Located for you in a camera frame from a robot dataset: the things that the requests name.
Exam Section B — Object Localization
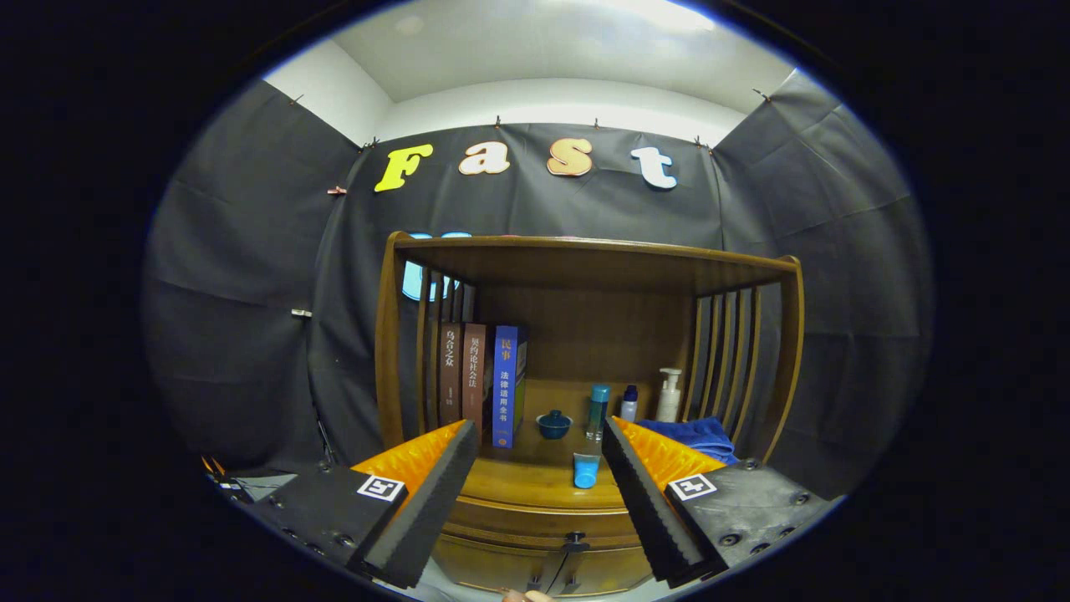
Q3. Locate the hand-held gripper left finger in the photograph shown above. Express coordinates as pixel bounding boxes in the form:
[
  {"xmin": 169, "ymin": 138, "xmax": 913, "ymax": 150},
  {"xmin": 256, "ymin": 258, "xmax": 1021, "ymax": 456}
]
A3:
[{"xmin": 242, "ymin": 419, "xmax": 480, "ymax": 590}]

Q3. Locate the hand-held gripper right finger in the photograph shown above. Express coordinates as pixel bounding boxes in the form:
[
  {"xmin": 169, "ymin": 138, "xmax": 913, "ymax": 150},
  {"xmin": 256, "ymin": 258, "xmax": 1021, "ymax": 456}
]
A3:
[{"xmin": 600, "ymin": 416, "xmax": 841, "ymax": 586}]

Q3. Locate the blue squeeze tube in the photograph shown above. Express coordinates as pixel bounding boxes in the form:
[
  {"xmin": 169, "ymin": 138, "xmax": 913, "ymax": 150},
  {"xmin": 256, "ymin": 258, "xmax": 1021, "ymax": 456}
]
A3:
[{"xmin": 573, "ymin": 439, "xmax": 603, "ymax": 490}]

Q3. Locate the wooden drawer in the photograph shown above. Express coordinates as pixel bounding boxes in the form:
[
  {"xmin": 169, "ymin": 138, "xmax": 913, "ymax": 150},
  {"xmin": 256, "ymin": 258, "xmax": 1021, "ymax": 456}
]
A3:
[{"xmin": 441, "ymin": 497, "xmax": 645, "ymax": 553}]

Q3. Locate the wooden cabinet door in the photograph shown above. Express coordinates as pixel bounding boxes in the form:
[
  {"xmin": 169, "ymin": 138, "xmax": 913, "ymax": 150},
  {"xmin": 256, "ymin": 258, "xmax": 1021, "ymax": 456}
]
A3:
[
  {"xmin": 431, "ymin": 535, "xmax": 569, "ymax": 596},
  {"xmin": 564, "ymin": 543, "xmax": 653, "ymax": 596}
]

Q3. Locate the wooden countertop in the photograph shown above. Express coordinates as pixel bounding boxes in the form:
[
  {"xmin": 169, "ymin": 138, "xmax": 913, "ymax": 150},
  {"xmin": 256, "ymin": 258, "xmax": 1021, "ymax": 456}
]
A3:
[{"xmin": 456, "ymin": 380, "xmax": 745, "ymax": 509}]

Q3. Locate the wooden cabinet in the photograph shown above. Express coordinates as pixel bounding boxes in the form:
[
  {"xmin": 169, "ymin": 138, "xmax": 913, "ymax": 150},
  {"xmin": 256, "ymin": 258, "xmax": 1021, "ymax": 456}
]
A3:
[{"xmin": 374, "ymin": 232, "xmax": 805, "ymax": 599}]

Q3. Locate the blue folded towel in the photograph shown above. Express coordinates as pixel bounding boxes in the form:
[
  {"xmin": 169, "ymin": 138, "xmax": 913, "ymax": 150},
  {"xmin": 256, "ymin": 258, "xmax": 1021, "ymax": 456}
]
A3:
[{"xmin": 635, "ymin": 416, "xmax": 741, "ymax": 467}]

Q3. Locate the white pump bottle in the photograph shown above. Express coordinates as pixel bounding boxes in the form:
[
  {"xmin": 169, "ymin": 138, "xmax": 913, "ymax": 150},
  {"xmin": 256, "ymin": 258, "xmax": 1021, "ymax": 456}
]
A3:
[{"xmin": 655, "ymin": 368, "xmax": 683, "ymax": 423}]

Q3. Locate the teal glass bottle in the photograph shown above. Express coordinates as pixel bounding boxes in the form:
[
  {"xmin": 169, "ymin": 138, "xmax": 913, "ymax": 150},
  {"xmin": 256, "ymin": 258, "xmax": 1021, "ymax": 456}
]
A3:
[{"xmin": 585, "ymin": 385, "xmax": 611, "ymax": 444}]

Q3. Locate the dark brown book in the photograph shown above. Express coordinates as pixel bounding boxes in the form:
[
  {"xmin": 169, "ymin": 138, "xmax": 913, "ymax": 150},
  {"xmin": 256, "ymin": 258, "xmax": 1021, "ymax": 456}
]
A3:
[{"xmin": 439, "ymin": 324, "xmax": 463, "ymax": 426}]

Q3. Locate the reddish brown book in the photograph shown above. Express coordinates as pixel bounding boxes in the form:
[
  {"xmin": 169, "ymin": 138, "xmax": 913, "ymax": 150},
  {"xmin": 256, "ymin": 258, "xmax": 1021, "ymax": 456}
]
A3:
[{"xmin": 461, "ymin": 324, "xmax": 487, "ymax": 436}]

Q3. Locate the blue book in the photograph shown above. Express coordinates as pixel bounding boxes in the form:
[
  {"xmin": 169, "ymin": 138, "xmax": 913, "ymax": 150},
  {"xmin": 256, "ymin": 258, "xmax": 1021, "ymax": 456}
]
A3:
[{"xmin": 492, "ymin": 325, "xmax": 529, "ymax": 450}]

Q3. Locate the black backdrop cloth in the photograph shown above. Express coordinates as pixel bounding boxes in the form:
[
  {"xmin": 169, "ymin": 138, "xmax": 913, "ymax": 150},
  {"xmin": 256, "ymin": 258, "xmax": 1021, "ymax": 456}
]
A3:
[{"xmin": 142, "ymin": 69, "xmax": 935, "ymax": 503}]

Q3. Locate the black device with orange wires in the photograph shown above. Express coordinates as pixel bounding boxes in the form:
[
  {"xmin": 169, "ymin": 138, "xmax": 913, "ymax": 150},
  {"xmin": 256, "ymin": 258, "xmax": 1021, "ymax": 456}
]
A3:
[{"xmin": 201, "ymin": 456, "xmax": 298, "ymax": 504}]

